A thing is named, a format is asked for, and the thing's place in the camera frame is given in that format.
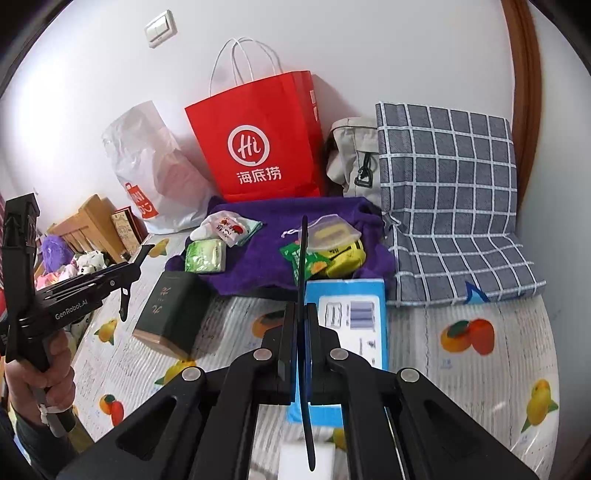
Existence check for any grey checked cushion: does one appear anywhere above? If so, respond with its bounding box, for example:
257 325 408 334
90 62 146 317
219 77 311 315
375 102 548 308

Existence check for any patterned brown box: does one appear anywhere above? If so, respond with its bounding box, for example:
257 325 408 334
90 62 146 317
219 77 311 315
111 208 149 254

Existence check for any green snack packet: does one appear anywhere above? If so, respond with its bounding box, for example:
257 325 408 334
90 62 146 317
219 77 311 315
279 242 308 286

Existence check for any person's left forearm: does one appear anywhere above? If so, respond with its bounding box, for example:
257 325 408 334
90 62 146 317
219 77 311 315
0 397 93 480

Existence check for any clear drawstring pouch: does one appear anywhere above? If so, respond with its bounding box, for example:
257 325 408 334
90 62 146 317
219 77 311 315
283 213 362 252

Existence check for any blue cardboard box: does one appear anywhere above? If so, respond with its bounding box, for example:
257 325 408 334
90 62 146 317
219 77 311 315
286 278 389 425

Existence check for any dark green tea box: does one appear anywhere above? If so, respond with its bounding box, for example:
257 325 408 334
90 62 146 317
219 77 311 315
131 271 213 358

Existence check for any red paper bag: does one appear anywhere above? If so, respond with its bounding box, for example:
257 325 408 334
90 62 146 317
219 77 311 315
185 37 326 204

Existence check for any white strawberry tissue packet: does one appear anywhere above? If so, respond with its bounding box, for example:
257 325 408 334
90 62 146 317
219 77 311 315
190 211 264 247

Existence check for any wooden door frame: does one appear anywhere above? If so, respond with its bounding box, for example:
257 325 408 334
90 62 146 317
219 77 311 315
501 0 543 217

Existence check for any white light switch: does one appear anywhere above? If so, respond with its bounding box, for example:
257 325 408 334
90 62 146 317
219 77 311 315
144 10 178 48

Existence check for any person's left hand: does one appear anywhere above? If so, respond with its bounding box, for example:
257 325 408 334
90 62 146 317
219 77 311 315
4 330 77 418

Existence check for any pink plush toy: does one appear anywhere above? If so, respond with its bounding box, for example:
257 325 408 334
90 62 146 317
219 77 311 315
39 270 70 291

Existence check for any fruit print tablecloth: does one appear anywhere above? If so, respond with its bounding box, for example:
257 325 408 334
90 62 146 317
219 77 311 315
69 231 561 480

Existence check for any white plush toy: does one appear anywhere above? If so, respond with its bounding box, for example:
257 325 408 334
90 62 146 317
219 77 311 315
74 251 110 278

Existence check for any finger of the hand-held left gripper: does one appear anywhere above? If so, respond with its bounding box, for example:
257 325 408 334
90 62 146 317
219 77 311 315
104 244 156 278
117 272 141 322

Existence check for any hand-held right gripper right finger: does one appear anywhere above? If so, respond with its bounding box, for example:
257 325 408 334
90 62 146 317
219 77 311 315
305 302 541 480

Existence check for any yellow black pouch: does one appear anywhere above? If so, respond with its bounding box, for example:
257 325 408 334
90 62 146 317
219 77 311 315
325 240 366 278

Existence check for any green tissue packet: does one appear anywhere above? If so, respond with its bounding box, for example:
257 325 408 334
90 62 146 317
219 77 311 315
185 239 228 274

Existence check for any purple plush toy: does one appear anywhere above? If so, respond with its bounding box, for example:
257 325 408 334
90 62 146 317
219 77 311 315
39 234 75 273

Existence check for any white plastic shopping bag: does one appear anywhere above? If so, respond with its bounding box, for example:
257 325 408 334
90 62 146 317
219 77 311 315
100 100 218 234

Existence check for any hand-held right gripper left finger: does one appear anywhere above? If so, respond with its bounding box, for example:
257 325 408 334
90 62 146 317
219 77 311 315
55 302 305 480

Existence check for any purple towel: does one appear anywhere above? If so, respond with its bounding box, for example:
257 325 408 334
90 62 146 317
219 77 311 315
165 196 399 297

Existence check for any wooden furniture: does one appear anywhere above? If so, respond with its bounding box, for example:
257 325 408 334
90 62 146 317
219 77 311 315
46 194 127 266

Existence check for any grey canvas bag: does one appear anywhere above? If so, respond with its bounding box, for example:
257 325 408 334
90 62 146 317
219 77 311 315
325 116 383 208

